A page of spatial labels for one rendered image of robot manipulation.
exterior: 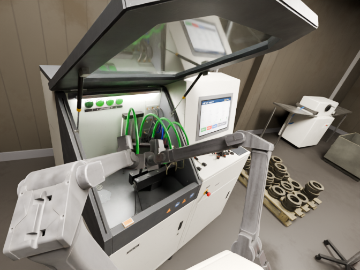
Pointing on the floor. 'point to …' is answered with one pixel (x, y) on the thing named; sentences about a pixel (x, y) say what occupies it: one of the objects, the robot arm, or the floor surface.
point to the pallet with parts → (278, 181)
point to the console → (214, 184)
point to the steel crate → (345, 155)
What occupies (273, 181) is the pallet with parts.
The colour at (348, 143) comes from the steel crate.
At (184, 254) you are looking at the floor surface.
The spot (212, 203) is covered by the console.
